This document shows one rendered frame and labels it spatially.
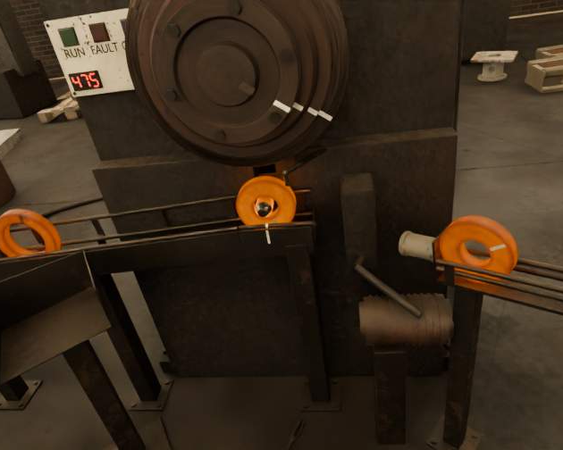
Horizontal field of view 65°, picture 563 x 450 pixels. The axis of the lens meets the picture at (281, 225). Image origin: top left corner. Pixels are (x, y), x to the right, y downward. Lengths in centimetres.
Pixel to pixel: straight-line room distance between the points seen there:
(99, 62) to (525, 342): 162
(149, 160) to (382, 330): 76
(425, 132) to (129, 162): 78
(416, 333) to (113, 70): 98
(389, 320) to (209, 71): 70
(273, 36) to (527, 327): 143
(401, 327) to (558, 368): 79
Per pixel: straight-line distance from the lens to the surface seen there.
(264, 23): 88
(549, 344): 187
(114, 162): 133
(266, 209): 110
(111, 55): 122
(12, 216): 145
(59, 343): 121
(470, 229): 99
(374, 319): 113
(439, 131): 118
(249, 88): 90
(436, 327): 114
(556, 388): 174
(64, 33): 126
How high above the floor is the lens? 131
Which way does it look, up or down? 32 degrees down
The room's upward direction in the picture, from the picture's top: 10 degrees counter-clockwise
